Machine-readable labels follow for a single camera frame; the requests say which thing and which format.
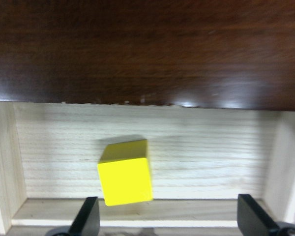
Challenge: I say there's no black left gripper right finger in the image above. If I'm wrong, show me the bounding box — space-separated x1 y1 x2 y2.
237 194 289 236

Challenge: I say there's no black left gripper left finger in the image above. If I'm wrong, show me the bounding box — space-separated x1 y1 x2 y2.
68 197 100 236

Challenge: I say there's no yellow block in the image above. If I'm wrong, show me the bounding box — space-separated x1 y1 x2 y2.
97 139 153 207

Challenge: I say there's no light wooden drawer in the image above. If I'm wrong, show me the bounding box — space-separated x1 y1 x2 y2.
0 102 295 236

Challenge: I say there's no dark wooden drawer cabinet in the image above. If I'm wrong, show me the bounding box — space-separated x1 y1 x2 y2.
0 0 295 111

